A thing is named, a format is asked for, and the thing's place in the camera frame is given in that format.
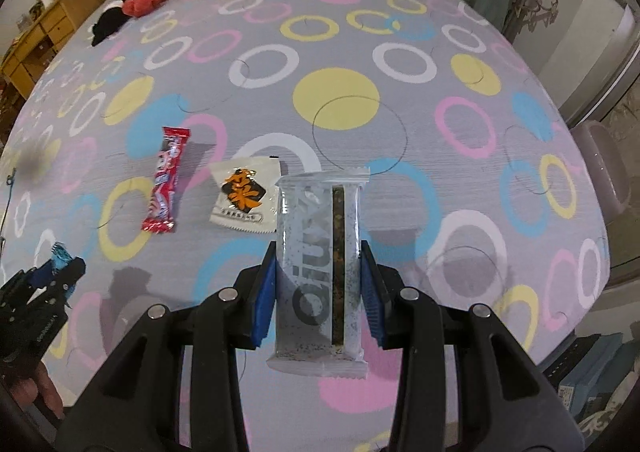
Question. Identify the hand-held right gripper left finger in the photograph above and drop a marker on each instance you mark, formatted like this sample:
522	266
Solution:
262	302

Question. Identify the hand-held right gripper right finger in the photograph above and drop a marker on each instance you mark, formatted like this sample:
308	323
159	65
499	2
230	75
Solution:
372	297

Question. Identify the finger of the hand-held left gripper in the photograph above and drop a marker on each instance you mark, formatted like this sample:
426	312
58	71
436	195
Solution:
37	274
70	274

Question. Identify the grey speckled snack bar wrapper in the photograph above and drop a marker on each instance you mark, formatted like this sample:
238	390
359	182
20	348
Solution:
310	232

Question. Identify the person's left hand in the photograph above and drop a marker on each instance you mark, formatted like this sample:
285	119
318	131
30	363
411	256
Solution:
45	387

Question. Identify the white packet with orange label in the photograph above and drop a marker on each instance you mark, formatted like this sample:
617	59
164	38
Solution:
240	192

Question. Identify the red candy bar wrapper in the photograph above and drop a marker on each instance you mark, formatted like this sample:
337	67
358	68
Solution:
165	177

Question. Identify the blue cardboard box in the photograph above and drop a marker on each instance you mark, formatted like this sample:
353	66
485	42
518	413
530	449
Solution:
590	372

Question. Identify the bed with circle-print sheet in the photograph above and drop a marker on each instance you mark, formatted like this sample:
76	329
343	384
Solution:
350	57

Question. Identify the wooden desk with drawers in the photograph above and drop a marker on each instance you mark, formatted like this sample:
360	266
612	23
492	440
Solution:
55	22

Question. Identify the black and white plush toy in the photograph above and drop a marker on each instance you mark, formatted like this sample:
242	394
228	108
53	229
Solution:
107	19

